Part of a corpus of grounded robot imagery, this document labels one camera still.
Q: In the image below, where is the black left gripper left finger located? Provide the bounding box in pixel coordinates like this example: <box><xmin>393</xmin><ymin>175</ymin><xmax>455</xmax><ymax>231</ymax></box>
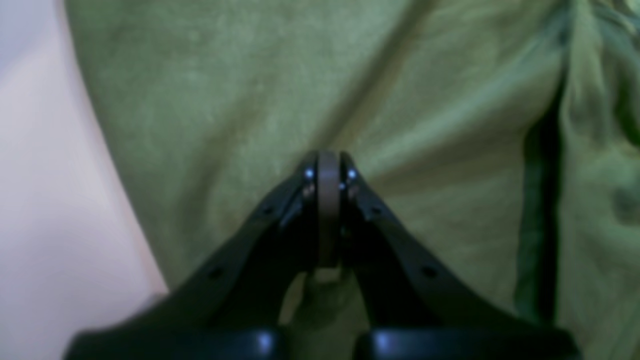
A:
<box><xmin>64</xmin><ymin>151</ymin><xmax>341</xmax><ymax>360</ymax></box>

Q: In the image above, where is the green t-shirt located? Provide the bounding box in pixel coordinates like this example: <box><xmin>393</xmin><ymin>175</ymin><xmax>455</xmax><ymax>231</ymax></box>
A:
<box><xmin>65</xmin><ymin>0</ymin><xmax>639</xmax><ymax>360</ymax></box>

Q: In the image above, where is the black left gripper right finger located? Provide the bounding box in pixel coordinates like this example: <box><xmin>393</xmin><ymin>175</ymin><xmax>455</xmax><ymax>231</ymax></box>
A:
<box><xmin>340</xmin><ymin>152</ymin><xmax>583</xmax><ymax>360</ymax></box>

